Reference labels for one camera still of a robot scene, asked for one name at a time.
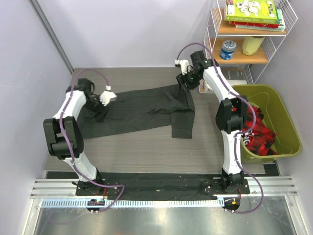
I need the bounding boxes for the green board game box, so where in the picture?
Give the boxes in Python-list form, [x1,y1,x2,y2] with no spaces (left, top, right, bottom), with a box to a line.
[224,0,278,24]

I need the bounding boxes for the red black plaid shirt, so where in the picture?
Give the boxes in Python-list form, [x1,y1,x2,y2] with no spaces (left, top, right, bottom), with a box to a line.
[243,106,277,156]

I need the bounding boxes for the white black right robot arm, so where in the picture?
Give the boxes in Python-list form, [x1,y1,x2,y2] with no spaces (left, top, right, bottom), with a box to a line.
[175,50,247,193]

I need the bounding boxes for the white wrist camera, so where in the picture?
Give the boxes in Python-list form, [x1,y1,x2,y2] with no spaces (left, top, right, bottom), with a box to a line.
[175,59,189,75]
[99,86,117,107]

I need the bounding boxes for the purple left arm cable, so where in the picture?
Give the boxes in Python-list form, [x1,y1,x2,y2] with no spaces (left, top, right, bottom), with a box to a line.
[59,68,125,213]

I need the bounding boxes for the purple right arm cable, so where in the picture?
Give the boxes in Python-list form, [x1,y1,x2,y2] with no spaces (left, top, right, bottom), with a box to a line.
[176,43,264,214]

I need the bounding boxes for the white wire shelf rack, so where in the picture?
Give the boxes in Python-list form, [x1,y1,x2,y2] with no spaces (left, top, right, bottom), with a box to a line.
[203,0,298,85]

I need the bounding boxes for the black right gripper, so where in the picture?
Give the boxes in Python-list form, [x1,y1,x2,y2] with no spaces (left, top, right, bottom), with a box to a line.
[175,70,201,96]

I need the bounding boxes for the teal book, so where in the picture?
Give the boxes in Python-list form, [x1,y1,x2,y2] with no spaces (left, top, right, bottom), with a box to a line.
[235,9,286,32]

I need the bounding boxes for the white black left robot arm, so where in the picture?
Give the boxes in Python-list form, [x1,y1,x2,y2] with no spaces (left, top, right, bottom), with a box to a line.
[43,78,105,195]

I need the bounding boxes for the pale yellow faceted vase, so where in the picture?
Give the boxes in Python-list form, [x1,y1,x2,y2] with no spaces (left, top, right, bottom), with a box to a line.
[242,36,265,56]

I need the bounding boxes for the grey pinstriped long sleeve shirt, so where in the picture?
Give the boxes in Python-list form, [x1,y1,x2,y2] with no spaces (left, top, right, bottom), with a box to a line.
[77,84,195,139]

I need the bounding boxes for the blue white tin can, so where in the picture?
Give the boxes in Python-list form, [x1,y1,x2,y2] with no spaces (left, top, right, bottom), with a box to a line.
[220,40,237,60]

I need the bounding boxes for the grey booklet with papers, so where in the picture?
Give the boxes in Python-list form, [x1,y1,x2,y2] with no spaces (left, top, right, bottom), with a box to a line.
[199,68,247,94]

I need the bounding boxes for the aluminium extrusion rail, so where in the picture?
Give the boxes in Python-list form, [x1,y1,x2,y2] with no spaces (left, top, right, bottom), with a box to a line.
[30,176,298,199]

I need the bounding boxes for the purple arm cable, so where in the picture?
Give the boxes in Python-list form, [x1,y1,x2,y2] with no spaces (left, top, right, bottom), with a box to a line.
[59,68,125,213]
[176,43,264,214]

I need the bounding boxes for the perforated cable duct strip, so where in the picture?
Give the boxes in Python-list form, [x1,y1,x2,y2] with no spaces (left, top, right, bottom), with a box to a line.
[41,197,224,209]

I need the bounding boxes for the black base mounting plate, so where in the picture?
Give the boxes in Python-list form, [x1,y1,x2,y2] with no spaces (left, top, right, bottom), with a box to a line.
[72,173,250,201]

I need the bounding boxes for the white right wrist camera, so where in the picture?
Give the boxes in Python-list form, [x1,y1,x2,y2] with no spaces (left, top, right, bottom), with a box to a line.
[175,59,189,75]

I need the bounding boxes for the red book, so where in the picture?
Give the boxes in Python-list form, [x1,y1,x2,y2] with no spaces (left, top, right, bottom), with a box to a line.
[228,21,280,28]

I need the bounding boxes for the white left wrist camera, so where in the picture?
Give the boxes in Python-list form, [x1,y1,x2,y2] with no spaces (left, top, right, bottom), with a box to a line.
[99,86,117,107]

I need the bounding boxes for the olive green plastic bin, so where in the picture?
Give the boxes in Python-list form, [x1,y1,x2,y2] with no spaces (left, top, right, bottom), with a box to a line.
[233,84,301,163]

